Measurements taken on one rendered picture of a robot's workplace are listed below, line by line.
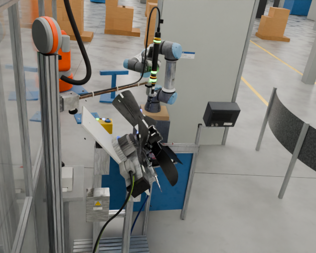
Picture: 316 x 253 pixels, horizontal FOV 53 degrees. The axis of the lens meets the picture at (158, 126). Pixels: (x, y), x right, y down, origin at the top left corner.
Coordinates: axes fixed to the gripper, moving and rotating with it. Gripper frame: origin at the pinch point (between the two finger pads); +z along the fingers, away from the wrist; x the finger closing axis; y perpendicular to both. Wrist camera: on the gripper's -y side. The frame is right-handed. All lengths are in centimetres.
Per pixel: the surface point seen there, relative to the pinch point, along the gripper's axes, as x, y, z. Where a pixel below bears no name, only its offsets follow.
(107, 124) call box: 26, 59, -34
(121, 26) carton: -70, 142, -913
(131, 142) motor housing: 13, 48, 12
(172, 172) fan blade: -12, 59, 32
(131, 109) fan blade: 12.9, 30.8, 0.0
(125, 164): 19, 52, 33
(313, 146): -181, 89, -48
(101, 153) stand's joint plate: 32, 54, 16
